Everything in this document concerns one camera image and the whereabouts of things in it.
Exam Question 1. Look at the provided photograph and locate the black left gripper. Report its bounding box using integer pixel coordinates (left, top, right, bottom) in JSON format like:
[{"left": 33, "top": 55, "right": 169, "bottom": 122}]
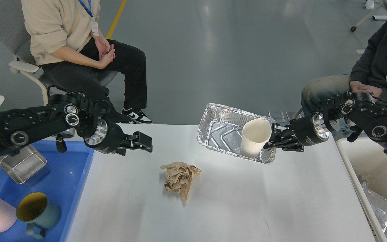
[{"left": 84, "top": 118, "right": 153, "bottom": 155}]

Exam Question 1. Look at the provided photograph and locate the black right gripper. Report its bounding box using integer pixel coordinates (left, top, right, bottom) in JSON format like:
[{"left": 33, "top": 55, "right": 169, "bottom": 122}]
[{"left": 263, "top": 112, "right": 329, "bottom": 152}]

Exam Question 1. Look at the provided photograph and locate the white paper cup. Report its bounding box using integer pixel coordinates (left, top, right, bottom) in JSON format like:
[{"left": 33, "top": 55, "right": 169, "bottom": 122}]
[{"left": 241, "top": 119, "right": 272, "bottom": 158}]

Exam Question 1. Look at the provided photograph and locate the brown paper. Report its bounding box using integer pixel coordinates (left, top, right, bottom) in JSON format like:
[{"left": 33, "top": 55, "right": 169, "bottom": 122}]
[{"left": 160, "top": 161, "right": 202, "bottom": 205}]

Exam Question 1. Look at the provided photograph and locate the aluminium foil tray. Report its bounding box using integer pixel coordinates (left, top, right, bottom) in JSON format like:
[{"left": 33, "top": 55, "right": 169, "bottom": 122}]
[{"left": 197, "top": 103, "right": 275, "bottom": 164}]

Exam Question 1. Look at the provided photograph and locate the stainless steel rectangular tin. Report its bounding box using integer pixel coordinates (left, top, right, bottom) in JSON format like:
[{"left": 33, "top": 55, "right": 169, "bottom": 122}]
[{"left": 0, "top": 145, "right": 51, "bottom": 188}]

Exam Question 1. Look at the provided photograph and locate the teal mug yellow inside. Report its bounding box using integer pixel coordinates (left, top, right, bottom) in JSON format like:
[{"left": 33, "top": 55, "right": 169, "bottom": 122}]
[{"left": 16, "top": 192, "right": 61, "bottom": 239}]

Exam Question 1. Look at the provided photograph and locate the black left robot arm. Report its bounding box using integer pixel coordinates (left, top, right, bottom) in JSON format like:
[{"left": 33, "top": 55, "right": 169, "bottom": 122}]
[{"left": 0, "top": 92, "right": 153, "bottom": 156}]

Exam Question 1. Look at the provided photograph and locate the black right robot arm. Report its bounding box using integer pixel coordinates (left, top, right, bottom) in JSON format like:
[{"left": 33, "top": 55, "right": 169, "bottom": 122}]
[{"left": 263, "top": 92, "right": 387, "bottom": 154}]

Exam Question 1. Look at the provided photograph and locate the metal floor socket plate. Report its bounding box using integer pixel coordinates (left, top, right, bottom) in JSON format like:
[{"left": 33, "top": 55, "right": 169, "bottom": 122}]
[{"left": 268, "top": 111, "right": 303, "bottom": 124}]

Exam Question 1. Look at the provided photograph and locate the blue plastic tray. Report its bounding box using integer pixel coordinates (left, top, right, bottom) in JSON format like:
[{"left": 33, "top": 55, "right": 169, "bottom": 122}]
[{"left": 0, "top": 140, "right": 94, "bottom": 242}]

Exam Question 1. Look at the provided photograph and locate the white plastic bin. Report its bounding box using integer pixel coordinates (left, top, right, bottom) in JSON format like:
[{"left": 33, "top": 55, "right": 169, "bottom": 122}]
[{"left": 336, "top": 138, "right": 387, "bottom": 242}]

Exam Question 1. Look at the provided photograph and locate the person in dark hoodie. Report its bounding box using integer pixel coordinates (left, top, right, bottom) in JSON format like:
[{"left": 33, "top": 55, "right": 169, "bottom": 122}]
[{"left": 300, "top": 21, "right": 387, "bottom": 116}]

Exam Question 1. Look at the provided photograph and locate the foil tray inside bin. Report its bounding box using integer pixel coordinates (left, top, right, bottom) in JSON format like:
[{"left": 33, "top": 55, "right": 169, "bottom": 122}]
[{"left": 356, "top": 173, "right": 387, "bottom": 238}]

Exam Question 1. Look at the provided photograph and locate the person in beige sweater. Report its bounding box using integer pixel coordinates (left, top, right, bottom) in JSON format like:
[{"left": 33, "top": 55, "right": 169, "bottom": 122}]
[{"left": 21, "top": 0, "right": 152, "bottom": 124}]

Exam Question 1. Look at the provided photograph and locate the white chair base background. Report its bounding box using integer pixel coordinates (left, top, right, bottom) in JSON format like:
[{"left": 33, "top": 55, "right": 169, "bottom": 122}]
[{"left": 350, "top": 0, "right": 387, "bottom": 32}]

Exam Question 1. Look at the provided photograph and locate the grey office chair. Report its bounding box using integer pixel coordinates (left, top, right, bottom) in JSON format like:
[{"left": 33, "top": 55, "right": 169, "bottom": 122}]
[{"left": 0, "top": 0, "right": 117, "bottom": 87}]

